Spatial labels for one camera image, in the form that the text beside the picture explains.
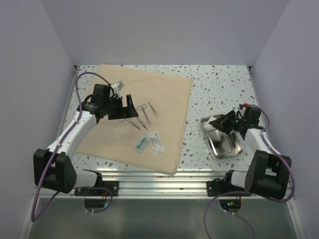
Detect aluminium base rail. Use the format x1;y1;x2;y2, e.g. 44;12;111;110
32;171;295;200

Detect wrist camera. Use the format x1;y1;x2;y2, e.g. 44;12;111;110
112;81;124;91
238;103;249;110

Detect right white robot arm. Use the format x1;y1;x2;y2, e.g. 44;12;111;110
204;104;296;203

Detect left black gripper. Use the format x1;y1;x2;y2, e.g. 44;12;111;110
103;95;138;120

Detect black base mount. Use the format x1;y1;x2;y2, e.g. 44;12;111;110
74;181;120;197
206;179;252;197

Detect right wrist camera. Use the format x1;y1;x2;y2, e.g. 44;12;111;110
238;103;249;110

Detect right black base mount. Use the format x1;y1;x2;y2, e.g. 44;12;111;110
206;179;252;197

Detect beige cloth drape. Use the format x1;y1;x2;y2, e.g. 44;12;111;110
77;64;192;173

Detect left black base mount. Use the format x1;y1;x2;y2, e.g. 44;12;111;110
74;181;120;197

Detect stainless steel tray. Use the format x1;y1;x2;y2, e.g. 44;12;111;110
200;116;243;160

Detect green suture packet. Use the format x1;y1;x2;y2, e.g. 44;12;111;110
135;135;150;153

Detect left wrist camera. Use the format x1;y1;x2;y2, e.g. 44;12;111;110
112;81;124;91

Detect steel tweezers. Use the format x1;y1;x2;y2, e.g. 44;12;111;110
148;102;160;118

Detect steel forceps left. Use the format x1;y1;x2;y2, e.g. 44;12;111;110
119;119;141;130

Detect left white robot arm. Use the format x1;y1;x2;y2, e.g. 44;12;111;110
33;81;138;196

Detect steel surgical scissors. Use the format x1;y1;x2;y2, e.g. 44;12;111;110
138;104;151;125

